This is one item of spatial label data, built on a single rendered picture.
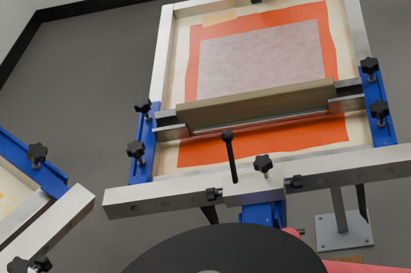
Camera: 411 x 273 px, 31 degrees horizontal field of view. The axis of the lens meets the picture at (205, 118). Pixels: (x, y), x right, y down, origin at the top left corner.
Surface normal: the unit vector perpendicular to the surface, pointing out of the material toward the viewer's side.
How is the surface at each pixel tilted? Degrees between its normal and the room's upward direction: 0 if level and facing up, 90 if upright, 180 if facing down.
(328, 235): 0
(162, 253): 0
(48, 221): 32
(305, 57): 9
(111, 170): 0
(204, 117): 99
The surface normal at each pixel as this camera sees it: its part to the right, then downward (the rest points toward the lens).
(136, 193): -0.25, -0.74
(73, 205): 0.22, -0.64
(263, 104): -0.04, 0.65
